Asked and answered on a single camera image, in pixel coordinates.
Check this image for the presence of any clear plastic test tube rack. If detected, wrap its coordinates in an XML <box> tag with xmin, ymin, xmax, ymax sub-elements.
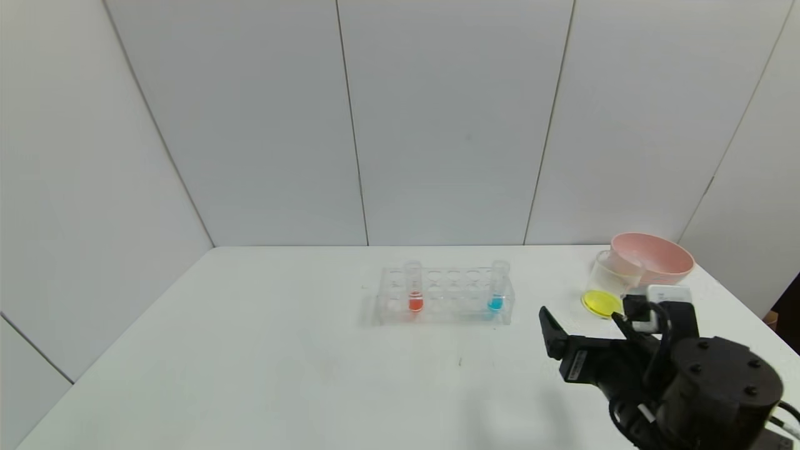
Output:
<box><xmin>377</xmin><ymin>265</ymin><xmax>515</xmax><ymax>326</ymax></box>

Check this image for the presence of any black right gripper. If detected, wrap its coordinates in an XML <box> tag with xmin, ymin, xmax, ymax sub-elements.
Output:
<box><xmin>538</xmin><ymin>306</ymin><xmax>663</xmax><ymax>401</ymax></box>

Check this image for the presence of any test tube with red pigment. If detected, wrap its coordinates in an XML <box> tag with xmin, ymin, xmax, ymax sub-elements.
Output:
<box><xmin>404</xmin><ymin>261</ymin><xmax>425</xmax><ymax>313</ymax></box>

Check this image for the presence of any clear glass beaker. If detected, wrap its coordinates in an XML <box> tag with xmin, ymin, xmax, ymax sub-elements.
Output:
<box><xmin>581</xmin><ymin>249</ymin><xmax>644</xmax><ymax>320</ymax></box>

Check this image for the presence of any test tube with blue pigment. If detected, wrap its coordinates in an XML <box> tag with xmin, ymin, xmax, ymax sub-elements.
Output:
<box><xmin>487</xmin><ymin>260</ymin><xmax>511</xmax><ymax>312</ymax></box>

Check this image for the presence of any black camera cable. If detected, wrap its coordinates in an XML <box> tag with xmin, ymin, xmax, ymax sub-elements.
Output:
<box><xmin>649</xmin><ymin>302</ymin><xmax>674</xmax><ymax>379</ymax></box>

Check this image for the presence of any pink bowl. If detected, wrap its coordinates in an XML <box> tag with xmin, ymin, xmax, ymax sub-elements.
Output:
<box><xmin>610</xmin><ymin>232</ymin><xmax>695</xmax><ymax>288</ymax></box>

